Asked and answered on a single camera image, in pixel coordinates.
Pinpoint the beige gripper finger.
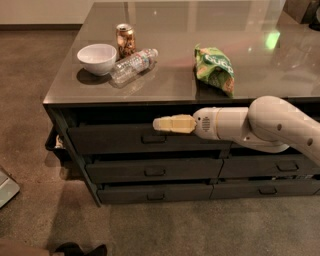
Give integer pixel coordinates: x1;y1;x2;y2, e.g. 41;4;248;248
153;126;195;134
153;115;195;125

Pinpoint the orange soda can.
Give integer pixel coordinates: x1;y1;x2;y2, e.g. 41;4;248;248
116;23;136;58

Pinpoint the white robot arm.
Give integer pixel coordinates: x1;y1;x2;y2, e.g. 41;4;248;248
153;96;320;165

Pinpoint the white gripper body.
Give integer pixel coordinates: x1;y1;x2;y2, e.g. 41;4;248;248
193;108;219;140

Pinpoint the dark grey drawer cabinet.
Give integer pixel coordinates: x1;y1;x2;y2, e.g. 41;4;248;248
44;0;320;204

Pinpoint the green chip bag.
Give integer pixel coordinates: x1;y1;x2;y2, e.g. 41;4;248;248
194;45;235;98

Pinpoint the white ceramic bowl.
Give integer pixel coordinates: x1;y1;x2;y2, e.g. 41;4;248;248
77;44;117;76

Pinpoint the dark object at table corner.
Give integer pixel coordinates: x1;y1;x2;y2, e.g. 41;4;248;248
283;0;320;31

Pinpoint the grey flat device on floor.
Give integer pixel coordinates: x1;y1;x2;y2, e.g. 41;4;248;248
0;166;20;208

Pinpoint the clear plastic water bottle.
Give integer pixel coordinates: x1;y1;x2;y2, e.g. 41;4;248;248
109;49;158;84

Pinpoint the black bin beside cabinet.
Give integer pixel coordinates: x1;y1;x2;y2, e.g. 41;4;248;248
45;128;69;162

